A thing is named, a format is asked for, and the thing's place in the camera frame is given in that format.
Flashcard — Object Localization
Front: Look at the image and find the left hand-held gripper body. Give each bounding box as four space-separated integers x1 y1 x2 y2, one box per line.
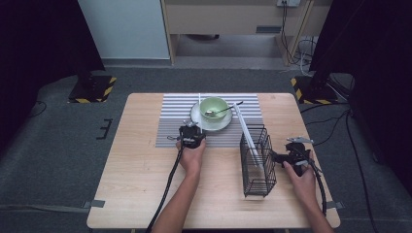
166 119 207 150

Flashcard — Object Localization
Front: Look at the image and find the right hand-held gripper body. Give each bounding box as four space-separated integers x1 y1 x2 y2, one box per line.
282 135 317 178

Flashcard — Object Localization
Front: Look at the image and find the black wire basket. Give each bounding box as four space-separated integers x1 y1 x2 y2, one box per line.
239 123 278 199

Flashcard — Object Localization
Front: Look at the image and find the person's left hand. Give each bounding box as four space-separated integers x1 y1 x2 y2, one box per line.
175 138 207 178

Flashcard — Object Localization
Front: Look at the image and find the person's right hand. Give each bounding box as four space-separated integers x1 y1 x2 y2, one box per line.
282 150 320 208

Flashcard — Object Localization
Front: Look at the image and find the grey striped placemat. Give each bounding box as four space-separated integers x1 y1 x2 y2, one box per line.
154 93 265 149

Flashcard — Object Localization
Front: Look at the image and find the white plate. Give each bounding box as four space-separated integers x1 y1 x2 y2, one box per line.
189 101 234 132

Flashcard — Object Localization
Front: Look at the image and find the green bowl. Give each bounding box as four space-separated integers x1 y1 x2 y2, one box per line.
199 96 230 120

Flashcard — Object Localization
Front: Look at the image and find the metal spoon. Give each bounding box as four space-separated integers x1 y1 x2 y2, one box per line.
204 100 244 118

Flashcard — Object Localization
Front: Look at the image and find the black stand base striped edge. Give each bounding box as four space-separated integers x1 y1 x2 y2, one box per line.
67 75 118 105
290 75 342 106

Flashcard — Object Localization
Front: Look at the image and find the grey tape piece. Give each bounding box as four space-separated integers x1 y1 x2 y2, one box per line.
325 200 345 211
82 199 107 210

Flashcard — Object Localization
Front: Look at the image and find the wooden desk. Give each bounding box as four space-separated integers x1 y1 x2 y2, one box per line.
160 0 334 67

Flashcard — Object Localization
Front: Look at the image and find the white panel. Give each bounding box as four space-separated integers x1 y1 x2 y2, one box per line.
77 0 171 60

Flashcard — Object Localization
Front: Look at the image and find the black curtain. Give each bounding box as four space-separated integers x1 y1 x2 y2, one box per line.
308 0 412 190
0 0 107 156

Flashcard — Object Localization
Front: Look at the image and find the right hand-held gripper black cable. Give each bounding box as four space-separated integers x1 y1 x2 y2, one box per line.
303 157 327 216

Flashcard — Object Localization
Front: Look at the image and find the hand-held gripper black cable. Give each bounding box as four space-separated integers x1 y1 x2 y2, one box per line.
303 157 327 216
145 147 185 233

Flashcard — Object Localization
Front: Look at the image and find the black floor cable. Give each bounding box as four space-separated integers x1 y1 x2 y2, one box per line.
299 100 353 148
344 109 381 233
26 100 49 119

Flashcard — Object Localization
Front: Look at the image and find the left hand-held gripper black cable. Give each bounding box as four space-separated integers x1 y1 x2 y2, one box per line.
145 147 185 233

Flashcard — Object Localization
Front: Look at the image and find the white cable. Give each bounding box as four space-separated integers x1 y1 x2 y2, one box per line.
296 38 318 78

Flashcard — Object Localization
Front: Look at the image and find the black socket cable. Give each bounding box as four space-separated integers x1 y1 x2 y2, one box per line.
279 1 303 66

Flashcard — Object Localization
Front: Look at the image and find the wall socket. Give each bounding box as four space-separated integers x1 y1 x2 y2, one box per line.
276 0 301 9

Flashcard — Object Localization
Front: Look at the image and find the grey floor strap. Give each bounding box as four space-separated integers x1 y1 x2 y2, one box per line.
0 203 86 214

